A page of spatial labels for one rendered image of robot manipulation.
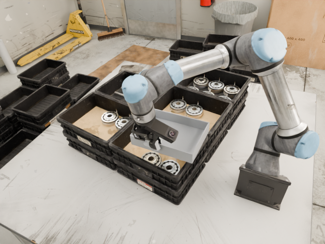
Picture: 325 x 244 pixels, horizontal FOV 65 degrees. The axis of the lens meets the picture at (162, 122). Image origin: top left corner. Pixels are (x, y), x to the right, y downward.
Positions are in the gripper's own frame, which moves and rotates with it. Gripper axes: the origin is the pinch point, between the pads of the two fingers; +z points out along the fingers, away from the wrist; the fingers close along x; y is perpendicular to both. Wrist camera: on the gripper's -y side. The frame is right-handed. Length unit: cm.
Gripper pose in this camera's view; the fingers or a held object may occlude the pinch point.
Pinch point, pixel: (159, 147)
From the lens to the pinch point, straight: 100.0
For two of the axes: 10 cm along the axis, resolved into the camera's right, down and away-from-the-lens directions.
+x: -3.4, 7.9, -5.1
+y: -9.3, -2.0, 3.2
